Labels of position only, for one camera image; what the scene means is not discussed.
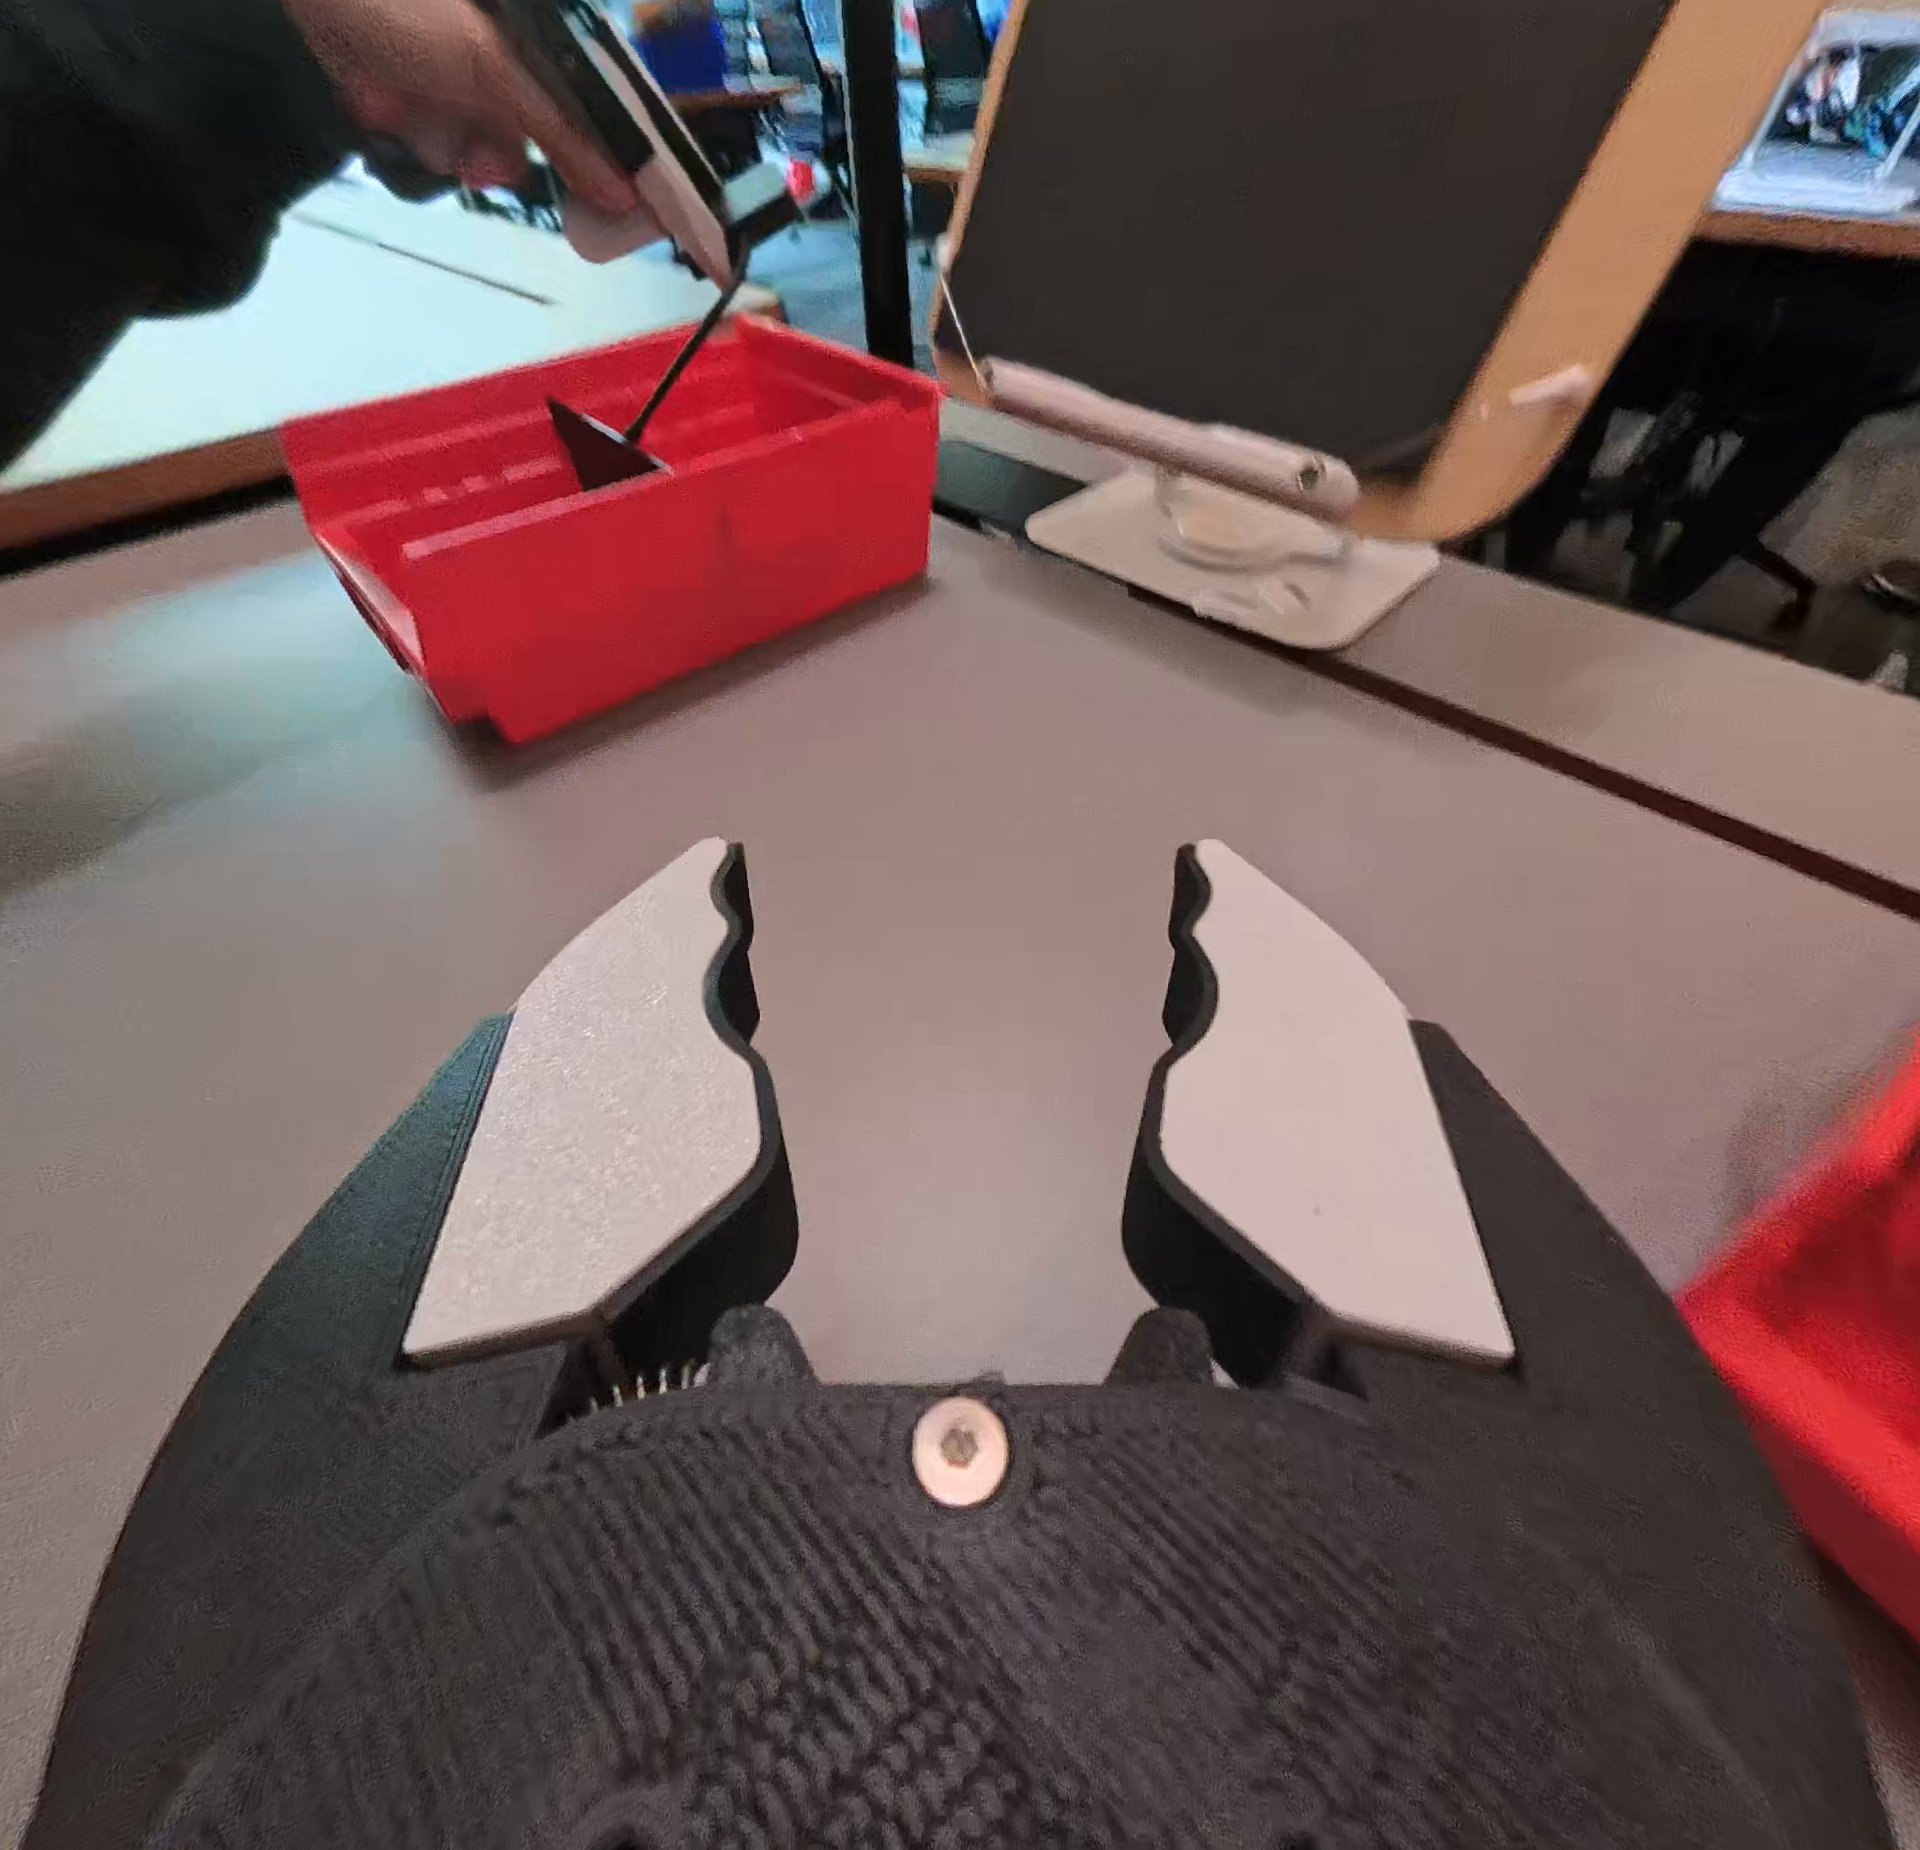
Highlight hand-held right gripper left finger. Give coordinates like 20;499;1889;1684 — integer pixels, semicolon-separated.
402;831;801;1363

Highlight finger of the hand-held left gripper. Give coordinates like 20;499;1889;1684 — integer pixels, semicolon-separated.
715;164;806;249
555;62;750;287

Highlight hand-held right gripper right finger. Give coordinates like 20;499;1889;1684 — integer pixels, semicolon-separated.
1118;841;1521;1382

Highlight black spatula tool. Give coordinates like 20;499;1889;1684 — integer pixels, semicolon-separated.
542;269;751;495

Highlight red plastic bin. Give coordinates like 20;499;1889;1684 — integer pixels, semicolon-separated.
282;312;950;747
1680;1045;1920;1640

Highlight person's left forearm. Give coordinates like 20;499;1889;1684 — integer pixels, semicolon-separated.
0;0;358;461

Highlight person's left hand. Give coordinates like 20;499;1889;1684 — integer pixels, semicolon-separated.
245;0;644;214

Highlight blue office chair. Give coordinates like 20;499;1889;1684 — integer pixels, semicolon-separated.
630;0;727;90

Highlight black pole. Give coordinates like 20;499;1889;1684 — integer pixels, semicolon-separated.
830;0;915;369

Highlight black office chair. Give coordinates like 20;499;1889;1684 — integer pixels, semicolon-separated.
1504;244;1920;636
906;0;989;147
744;0;851;159

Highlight tablet on white stand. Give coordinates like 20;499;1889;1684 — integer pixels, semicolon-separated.
925;0;1848;542

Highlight white panel stand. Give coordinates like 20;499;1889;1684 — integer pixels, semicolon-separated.
983;353;1441;652

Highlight wooden desk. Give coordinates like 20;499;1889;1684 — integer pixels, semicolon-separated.
1698;197;1920;265

